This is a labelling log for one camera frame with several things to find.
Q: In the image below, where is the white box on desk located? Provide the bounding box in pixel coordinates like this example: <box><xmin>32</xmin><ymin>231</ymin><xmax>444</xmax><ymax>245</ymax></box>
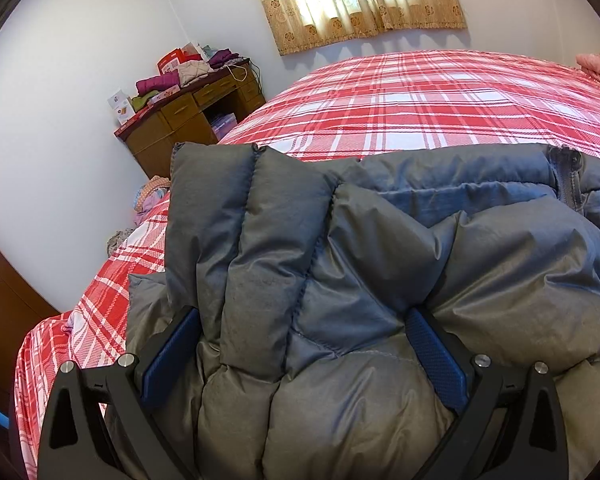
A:
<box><xmin>108</xmin><ymin>90</ymin><xmax>135</xmax><ymax>125</ymax></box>

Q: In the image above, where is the pink clothes heap on floor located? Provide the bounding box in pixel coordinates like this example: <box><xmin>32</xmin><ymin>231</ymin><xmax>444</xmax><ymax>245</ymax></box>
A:
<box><xmin>133</xmin><ymin>176</ymin><xmax>171</xmax><ymax>226</ymax></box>

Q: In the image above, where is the red white plaid bedspread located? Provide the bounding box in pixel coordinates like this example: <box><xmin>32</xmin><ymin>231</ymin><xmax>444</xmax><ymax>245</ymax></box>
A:
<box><xmin>12</xmin><ymin>50</ymin><xmax>600</xmax><ymax>478</ymax></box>

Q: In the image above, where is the grey patterned cloth on floor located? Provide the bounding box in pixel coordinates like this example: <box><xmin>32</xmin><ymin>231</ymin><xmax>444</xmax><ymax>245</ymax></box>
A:
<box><xmin>106</xmin><ymin>228</ymin><xmax>134</xmax><ymax>257</ymax></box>

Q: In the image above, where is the grey puffer jacket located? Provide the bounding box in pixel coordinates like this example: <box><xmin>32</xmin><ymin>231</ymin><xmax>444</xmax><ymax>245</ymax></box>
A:
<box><xmin>126</xmin><ymin>143</ymin><xmax>600</xmax><ymax>479</ymax></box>

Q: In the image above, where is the brown wooden door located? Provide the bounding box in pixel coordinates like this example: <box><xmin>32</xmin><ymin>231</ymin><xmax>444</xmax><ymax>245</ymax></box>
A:
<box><xmin>0</xmin><ymin>252</ymin><xmax>58</xmax><ymax>412</ymax></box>

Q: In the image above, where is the pile of folded clothes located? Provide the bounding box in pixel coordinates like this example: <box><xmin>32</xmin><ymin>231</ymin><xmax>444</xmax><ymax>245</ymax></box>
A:
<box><xmin>130</xmin><ymin>44</ymin><xmax>242</xmax><ymax>113</ymax></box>

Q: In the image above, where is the brown wooden desk cabinet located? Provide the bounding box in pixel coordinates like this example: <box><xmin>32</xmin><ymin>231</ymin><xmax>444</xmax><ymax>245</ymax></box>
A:
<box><xmin>114</xmin><ymin>58</ymin><xmax>265</xmax><ymax>178</ymax></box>

